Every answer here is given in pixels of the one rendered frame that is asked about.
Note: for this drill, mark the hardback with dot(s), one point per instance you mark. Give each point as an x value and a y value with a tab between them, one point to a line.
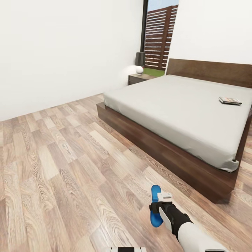
229	100

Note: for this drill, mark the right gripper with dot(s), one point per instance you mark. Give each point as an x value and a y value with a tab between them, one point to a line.
155	207

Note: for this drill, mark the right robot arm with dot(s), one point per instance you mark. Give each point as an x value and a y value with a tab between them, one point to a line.
190	237

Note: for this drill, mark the bed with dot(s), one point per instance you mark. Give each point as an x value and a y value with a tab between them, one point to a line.
179	121

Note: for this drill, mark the table lamp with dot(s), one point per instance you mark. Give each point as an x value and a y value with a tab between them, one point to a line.
139	62

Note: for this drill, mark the fixed window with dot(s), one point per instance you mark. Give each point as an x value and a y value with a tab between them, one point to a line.
157	28

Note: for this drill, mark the nightstand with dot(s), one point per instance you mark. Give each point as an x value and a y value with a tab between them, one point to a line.
135	78

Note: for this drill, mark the sandal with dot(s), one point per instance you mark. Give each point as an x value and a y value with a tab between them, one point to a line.
155	219

